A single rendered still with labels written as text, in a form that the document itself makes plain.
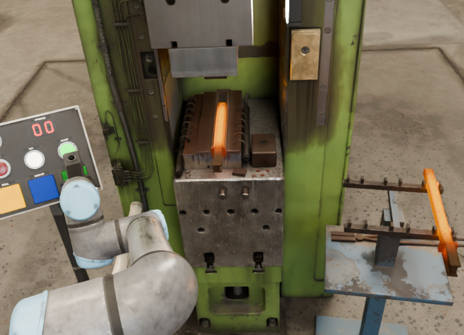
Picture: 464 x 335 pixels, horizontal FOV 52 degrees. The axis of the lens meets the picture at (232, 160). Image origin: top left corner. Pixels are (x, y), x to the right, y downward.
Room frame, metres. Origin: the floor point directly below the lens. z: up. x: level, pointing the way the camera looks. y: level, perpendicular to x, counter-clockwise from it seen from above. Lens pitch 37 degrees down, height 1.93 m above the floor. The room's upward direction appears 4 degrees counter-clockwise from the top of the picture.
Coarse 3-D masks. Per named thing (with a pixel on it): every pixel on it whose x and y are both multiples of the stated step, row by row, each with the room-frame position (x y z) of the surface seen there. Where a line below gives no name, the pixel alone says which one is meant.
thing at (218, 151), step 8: (224, 104) 1.59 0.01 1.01; (224, 112) 1.54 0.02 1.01; (224, 120) 1.49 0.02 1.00; (216, 128) 1.43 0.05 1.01; (216, 136) 1.38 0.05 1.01; (216, 144) 1.33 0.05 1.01; (216, 152) 1.28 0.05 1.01; (224, 152) 1.30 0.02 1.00; (216, 160) 1.23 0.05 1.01; (216, 168) 1.21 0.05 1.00
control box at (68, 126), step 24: (24, 120) 1.25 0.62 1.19; (48, 120) 1.27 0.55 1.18; (72, 120) 1.28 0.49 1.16; (0, 144) 1.19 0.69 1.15; (24, 144) 1.21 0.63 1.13; (48, 144) 1.23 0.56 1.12; (72, 144) 1.24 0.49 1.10; (24, 168) 1.17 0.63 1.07; (48, 168) 1.19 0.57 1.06; (96, 168) 1.22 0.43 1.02; (24, 192) 1.13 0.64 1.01; (0, 216) 1.08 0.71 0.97
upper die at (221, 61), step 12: (168, 48) 1.32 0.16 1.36; (180, 48) 1.32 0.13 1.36; (192, 48) 1.32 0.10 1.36; (204, 48) 1.32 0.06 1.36; (216, 48) 1.31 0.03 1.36; (228, 48) 1.31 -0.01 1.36; (180, 60) 1.32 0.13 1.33; (192, 60) 1.32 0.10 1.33; (204, 60) 1.32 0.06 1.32; (216, 60) 1.31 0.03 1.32; (228, 60) 1.31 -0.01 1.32; (180, 72) 1.32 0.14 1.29; (192, 72) 1.32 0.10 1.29; (204, 72) 1.32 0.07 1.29; (216, 72) 1.31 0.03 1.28; (228, 72) 1.31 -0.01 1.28
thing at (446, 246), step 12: (432, 180) 1.17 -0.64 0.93; (432, 192) 1.11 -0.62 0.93; (432, 204) 1.06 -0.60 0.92; (444, 216) 1.00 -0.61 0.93; (444, 228) 0.96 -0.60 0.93; (444, 240) 0.90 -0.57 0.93; (444, 252) 0.89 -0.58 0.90; (456, 252) 0.85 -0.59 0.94; (444, 264) 0.85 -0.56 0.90; (456, 264) 0.82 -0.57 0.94; (456, 276) 0.81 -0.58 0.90
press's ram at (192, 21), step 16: (144, 0) 1.32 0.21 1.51; (160, 0) 1.32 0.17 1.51; (176, 0) 1.32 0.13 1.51; (192, 0) 1.32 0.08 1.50; (208, 0) 1.31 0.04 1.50; (224, 0) 1.31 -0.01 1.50; (240, 0) 1.31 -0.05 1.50; (160, 16) 1.32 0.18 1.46; (176, 16) 1.32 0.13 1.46; (192, 16) 1.32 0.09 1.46; (208, 16) 1.31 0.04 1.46; (224, 16) 1.31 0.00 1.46; (240, 16) 1.31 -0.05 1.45; (160, 32) 1.32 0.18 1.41; (176, 32) 1.32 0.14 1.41; (192, 32) 1.32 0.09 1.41; (208, 32) 1.31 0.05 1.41; (224, 32) 1.31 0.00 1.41; (240, 32) 1.31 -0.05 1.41
